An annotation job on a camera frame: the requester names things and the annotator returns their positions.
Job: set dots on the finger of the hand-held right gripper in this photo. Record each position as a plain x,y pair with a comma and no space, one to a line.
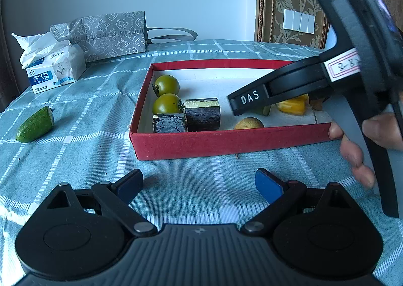
283,84

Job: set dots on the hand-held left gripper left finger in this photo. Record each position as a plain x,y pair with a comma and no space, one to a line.
129,185

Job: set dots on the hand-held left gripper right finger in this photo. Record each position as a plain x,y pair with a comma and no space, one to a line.
269,185

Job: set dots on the yellow pepper piece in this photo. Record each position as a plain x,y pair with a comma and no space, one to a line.
292,106

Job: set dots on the cut cucumber piece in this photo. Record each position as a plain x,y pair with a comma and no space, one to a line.
266,111

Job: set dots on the small brown piece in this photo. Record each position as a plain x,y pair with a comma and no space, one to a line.
318,102

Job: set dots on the brown kiwi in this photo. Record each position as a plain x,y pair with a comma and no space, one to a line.
248,123

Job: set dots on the dark eggplant piece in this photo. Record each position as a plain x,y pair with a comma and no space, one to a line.
203,116
170,123

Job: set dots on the red cardboard box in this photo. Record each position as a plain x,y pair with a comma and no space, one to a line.
204,144

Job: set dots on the green tomato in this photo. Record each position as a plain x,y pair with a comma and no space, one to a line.
167,104
167,85

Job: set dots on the person's right hand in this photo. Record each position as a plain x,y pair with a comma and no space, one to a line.
351,152

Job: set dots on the light blue electric kettle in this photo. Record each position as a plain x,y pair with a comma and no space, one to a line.
329,38

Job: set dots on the cucumber end piece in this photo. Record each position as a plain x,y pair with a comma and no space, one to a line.
34,125

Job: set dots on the tissue pack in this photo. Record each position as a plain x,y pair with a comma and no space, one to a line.
53,73

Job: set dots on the grey patterned gift bag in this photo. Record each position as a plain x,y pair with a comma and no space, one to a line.
110,34

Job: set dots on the brown curtain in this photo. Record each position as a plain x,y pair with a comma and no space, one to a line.
4,53

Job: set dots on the white wall switch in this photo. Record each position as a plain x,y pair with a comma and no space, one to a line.
299,21

